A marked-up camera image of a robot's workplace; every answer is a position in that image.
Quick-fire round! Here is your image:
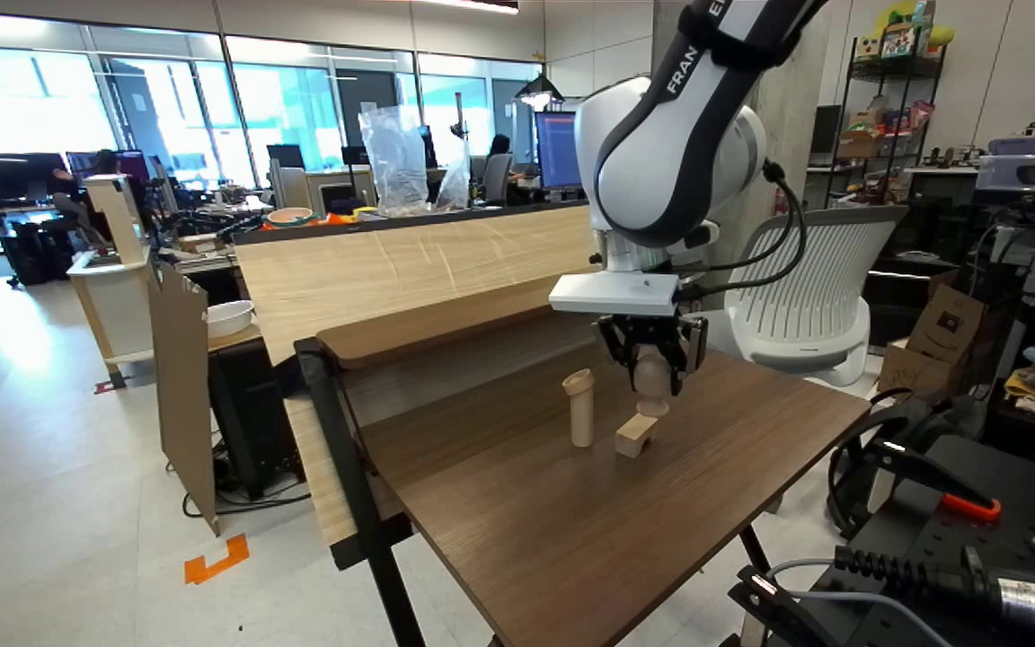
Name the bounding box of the wooden arch block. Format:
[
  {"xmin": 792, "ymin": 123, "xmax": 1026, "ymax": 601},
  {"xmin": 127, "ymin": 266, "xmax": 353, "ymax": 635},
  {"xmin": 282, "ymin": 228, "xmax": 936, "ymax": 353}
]
[{"xmin": 613, "ymin": 410, "xmax": 661, "ymax": 459}]

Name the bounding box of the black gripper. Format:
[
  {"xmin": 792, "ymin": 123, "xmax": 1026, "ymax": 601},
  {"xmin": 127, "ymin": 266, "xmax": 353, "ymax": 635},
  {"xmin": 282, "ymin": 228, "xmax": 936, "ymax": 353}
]
[{"xmin": 598, "ymin": 309, "xmax": 711, "ymax": 400}]

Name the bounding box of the black desk lamp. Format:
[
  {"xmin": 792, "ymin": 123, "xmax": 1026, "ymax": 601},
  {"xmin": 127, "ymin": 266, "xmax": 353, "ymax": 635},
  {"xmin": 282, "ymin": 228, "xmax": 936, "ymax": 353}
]
[{"xmin": 513, "ymin": 69, "xmax": 569, "ymax": 120}]

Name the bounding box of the black coiled cable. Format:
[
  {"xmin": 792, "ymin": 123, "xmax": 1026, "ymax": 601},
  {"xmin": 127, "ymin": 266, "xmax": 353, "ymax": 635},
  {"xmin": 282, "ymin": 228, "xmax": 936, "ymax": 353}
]
[{"xmin": 822, "ymin": 390, "xmax": 941, "ymax": 541}]

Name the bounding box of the brown leaning board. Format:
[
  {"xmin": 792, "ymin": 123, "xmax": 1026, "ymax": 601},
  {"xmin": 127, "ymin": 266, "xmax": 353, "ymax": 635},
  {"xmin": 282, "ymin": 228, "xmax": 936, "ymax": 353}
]
[{"xmin": 141, "ymin": 263, "xmax": 223, "ymax": 535}]

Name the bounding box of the cluttered storage rack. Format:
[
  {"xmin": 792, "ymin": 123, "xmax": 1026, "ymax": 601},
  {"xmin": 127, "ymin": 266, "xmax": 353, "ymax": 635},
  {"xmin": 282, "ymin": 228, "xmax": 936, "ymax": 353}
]
[{"xmin": 839, "ymin": 3, "xmax": 959, "ymax": 211}]

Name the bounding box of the light wooden lower panel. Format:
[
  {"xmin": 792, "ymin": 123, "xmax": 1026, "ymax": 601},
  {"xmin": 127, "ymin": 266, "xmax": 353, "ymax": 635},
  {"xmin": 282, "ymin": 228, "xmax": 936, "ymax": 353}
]
[{"xmin": 282, "ymin": 393, "xmax": 409, "ymax": 553}]

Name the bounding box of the black tool with silver tip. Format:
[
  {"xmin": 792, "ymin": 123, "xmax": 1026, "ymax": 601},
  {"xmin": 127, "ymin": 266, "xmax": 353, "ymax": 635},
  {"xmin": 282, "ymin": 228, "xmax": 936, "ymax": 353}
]
[{"xmin": 832, "ymin": 543, "xmax": 1035, "ymax": 644}]

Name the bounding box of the light wooden panel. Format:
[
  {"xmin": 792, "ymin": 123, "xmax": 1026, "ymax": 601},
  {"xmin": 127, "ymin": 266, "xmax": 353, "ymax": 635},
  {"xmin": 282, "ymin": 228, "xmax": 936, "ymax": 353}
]
[
  {"xmin": 282, "ymin": 393, "xmax": 409, "ymax": 553},
  {"xmin": 233, "ymin": 206, "xmax": 601, "ymax": 371}
]

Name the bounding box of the light wooden sign board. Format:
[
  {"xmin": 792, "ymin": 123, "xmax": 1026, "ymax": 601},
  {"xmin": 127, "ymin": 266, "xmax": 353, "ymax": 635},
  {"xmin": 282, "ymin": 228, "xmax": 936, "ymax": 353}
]
[{"xmin": 83, "ymin": 170, "xmax": 151, "ymax": 266}]

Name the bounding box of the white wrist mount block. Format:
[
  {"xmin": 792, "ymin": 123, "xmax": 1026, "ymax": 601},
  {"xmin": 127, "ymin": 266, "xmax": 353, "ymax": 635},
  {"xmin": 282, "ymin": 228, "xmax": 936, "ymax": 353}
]
[{"xmin": 548, "ymin": 270, "xmax": 688, "ymax": 319}]

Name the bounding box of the black orange bar clamp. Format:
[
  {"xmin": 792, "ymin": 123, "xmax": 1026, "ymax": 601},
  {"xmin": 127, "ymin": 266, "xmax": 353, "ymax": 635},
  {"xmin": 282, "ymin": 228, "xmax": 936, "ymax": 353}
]
[{"xmin": 862, "ymin": 432, "xmax": 1007, "ymax": 530}]

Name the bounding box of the white cabinet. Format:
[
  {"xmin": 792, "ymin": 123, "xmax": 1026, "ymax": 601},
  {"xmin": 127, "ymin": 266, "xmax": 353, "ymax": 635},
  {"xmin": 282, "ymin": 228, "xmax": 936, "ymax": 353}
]
[{"xmin": 65, "ymin": 253, "xmax": 160, "ymax": 390}]

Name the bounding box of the seated person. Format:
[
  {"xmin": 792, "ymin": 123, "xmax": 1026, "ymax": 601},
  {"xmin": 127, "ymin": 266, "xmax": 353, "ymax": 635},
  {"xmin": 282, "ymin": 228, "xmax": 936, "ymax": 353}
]
[{"xmin": 482, "ymin": 130, "xmax": 523, "ymax": 208}]

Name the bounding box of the clear plastic bag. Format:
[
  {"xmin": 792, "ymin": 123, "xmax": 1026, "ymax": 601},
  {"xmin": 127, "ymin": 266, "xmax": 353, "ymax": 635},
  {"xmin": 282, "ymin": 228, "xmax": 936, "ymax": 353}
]
[{"xmin": 355, "ymin": 105, "xmax": 434, "ymax": 216}]

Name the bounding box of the black bag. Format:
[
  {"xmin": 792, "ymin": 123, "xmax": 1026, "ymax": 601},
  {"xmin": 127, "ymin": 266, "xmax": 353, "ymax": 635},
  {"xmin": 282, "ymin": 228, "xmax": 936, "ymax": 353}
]
[{"xmin": 0, "ymin": 208, "xmax": 81, "ymax": 291}]

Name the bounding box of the black clamp head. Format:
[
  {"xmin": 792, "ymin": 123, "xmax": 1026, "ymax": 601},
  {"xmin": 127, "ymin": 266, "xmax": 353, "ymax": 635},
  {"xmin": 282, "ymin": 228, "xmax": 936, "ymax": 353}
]
[{"xmin": 725, "ymin": 565, "xmax": 856, "ymax": 647}]

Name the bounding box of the pale mesh office chair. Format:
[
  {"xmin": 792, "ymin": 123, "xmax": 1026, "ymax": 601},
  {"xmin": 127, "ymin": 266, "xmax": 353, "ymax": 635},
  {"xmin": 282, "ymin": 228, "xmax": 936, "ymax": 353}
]
[{"xmin": 723, "ymin": 206, "xmax": 908, "ymax": 375}]

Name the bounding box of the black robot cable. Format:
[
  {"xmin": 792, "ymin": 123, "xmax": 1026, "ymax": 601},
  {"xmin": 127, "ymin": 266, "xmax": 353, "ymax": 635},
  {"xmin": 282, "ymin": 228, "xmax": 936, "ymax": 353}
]
[{"xmin": 673, "ymin": 155, "xmax": 811, "ymax": 306}]

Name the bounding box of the wooden cylinder peg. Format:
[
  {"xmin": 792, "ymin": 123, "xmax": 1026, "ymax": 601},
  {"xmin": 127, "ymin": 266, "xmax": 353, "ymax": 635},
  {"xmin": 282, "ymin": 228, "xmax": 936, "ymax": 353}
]
[{"xmin": 556, "ymin": 366, "xmax": 601, "ymax": 452}]

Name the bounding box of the orange floor marker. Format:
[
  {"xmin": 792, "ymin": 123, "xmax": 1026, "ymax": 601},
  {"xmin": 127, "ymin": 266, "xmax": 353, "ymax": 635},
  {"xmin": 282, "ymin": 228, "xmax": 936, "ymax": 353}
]
[{"xmin": 181, "ymin": 531, "xmax": 253, "ymax": 590}]

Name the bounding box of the small open cardboard box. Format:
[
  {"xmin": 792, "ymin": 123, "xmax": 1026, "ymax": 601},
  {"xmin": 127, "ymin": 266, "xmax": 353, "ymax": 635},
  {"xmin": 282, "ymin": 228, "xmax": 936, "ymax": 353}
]
[{"xmin": 877, "ymin": 284, "xmax": 992, "ymax": 403}]

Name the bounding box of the light wooden back panel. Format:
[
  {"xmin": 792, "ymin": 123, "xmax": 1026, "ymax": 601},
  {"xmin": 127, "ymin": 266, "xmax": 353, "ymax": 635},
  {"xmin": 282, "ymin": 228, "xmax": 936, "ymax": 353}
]
[{"xmin": 233, "ymin": 206, "xmax": 601, "ymax": 371}]

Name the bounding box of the egg-shaped wooden knob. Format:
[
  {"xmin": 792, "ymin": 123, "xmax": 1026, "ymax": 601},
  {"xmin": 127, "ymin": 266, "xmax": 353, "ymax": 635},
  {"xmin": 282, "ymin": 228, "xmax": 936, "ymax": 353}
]
[{"xmin": 632, "ymin": 350, "xmax": 673, "ymax": 421}]

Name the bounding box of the blue lit computer monitor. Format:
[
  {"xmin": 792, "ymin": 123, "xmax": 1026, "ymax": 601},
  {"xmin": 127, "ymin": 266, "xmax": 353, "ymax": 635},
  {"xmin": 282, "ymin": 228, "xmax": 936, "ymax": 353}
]
[{"xmin": 536, "ymin": 105, "xmax": 587, "ymax": 200}]

